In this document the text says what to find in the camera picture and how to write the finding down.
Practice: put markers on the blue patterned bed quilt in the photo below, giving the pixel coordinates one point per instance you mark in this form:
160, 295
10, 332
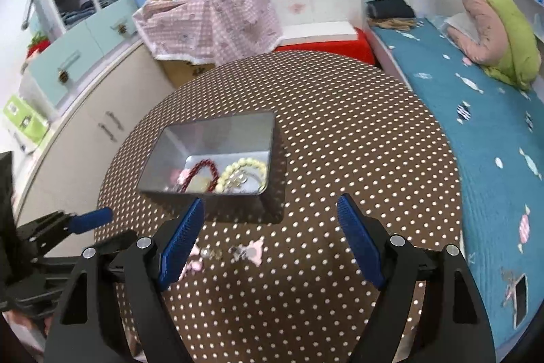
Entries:
480, 125

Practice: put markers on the red box with white lid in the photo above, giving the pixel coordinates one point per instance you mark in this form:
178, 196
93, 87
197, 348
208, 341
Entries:
340, 48

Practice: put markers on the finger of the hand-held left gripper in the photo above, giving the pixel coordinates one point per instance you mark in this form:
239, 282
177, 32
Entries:
121, 242
91, 217

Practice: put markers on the pink checked cloth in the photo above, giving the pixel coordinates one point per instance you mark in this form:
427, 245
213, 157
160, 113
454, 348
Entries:
221, 18

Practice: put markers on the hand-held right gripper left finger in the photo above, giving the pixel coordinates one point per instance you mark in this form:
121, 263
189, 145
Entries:
180, 248

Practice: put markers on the beige cabinet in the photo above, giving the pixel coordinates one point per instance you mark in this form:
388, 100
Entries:
85, 112

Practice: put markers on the white open book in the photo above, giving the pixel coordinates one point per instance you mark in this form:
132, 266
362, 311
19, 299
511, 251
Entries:
459, 22

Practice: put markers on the red plush ornament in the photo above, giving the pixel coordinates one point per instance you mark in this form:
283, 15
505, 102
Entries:
38, 44

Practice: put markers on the dark folded clothes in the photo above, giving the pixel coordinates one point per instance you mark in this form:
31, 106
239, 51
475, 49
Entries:
391, 8

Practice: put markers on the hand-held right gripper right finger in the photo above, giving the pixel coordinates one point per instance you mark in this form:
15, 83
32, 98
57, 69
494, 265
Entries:
361, 239

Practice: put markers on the pale butterfly wall sticker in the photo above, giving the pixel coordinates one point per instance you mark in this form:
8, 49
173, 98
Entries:
296, 8

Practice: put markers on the cardboard box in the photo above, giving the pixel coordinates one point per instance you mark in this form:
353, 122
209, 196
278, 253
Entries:
182, 72

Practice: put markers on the black rectangular phone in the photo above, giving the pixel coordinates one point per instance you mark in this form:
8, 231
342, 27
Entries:
520, 299

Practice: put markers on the tan folded clothes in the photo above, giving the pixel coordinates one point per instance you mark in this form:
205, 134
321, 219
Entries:
393, 24

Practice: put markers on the light blue drawer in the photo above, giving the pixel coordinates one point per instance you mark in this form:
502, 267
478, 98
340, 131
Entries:
51, 63
106, 27

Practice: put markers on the pink and green pillow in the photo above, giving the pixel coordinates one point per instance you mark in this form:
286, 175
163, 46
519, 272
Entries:
514, 35

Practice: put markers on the green box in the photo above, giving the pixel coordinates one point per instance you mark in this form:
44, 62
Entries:
23, 118

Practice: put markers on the small silver earrings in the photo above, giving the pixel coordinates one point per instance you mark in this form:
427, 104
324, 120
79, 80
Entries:
210, 253

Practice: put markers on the brown polka dot tablecloth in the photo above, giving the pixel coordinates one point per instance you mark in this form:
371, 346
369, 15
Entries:
340, 133

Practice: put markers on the grey metal tin box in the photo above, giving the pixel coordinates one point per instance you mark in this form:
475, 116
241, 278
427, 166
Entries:
255, 210

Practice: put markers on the folded blue jeans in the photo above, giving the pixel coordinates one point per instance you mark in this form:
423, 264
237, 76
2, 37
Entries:
78, 12

